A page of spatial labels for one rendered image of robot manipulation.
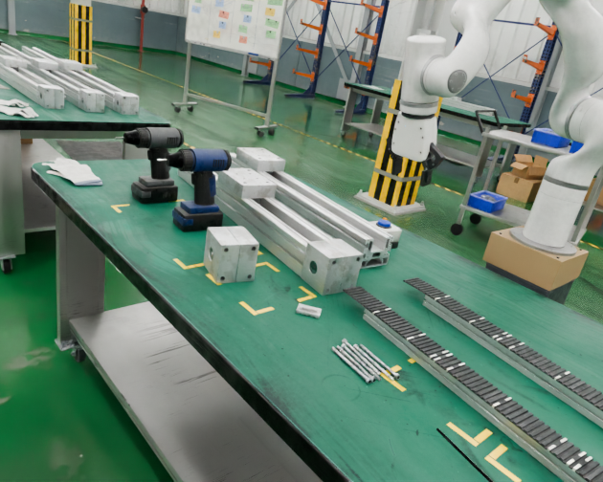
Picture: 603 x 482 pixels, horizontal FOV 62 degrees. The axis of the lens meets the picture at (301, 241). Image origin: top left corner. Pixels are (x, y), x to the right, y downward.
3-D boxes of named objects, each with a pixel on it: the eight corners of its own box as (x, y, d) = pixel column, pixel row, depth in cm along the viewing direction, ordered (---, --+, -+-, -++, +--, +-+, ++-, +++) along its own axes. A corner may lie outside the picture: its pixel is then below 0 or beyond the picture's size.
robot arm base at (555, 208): (529, 228, 162) (550, 173, 155) (587, 252, 149) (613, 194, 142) (496, 232, 151) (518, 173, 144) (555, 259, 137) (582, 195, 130)
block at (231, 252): (263, 280, 116) (269, 243, 112) (216, 283, 111) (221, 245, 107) (247, 261, 124) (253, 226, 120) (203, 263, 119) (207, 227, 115)
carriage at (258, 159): (282, 179, 177) (285, 160, 174) (256, 179, 171) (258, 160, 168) (260, 165, 188) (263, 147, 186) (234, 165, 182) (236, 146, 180)
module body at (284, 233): (332, 273, 126) (339, 242, 123) (300, 277, 121) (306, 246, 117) (203, 174, 185) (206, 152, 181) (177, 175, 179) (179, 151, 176)
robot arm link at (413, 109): (391, 98, 114) (390, 111, 115) (421, 105, 108) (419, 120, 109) (415, 93, 118) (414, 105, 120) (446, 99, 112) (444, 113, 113)
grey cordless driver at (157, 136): (181, 201, 155) (187, 131, 147) (119, 207, 142) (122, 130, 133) (169, 193, 160) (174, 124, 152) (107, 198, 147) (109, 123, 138)
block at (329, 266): (362, 288, 121) (371, 252, 117) (322, 295, 114) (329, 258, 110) (340, 272, 128) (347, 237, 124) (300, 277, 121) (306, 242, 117)
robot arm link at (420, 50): (449, 101, 110) (423, 93, 117) (457, 37, 104) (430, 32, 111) (417, 106, 107) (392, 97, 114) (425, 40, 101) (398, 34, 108)
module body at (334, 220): (387, 264, 137) (393, 236, 134) (359, 269, 131) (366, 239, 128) (248, 174, 195) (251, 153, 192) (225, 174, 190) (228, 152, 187)
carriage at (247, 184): (273, 206, 148) (277, 184, 145) (240, 208, 141) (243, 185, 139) (247, 188, 159) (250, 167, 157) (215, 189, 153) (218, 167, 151)
